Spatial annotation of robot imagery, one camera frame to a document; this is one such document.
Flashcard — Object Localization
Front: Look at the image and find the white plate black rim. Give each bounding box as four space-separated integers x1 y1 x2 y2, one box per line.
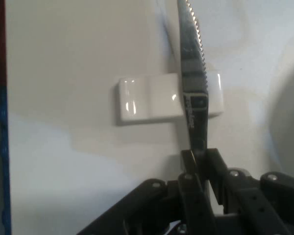
269 61 294 173

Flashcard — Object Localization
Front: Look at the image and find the dark blue plastic block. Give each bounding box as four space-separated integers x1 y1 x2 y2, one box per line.
0 85 11 235

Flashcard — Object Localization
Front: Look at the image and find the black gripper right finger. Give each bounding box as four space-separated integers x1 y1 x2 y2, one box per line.
205 147 294 235

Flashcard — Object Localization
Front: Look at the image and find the silver table knife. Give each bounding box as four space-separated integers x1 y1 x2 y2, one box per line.
177 0 211 157

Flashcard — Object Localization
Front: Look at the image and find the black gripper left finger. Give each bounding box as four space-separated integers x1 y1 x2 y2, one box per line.
75 148 218 235

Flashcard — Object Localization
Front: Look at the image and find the white ceramic cutlery rest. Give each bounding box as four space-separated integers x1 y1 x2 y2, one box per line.
112 70 223 127

